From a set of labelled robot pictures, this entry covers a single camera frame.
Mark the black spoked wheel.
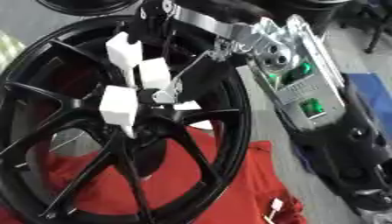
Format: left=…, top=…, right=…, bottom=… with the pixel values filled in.
left=0, top=14, right=255, bottom=224

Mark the black chair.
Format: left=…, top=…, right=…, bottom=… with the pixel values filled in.
left=339, top=0, right=392, bottom=55

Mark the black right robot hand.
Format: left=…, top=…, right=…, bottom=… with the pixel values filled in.
left=127, top=0, right=275, bottom=105

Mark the white pin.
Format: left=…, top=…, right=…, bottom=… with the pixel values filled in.
left=260, top=198, right=287, bottom=221
left=98, top=85, right=140, bottom=140
left=104, top=31, right=146, bottom=88
left=137, top=57, right=173, bottom=90

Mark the black round tyre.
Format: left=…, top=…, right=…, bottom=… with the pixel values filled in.
left=264, top=0, right=355, bottom=21
left=33, top=0, right=143, bottom=18

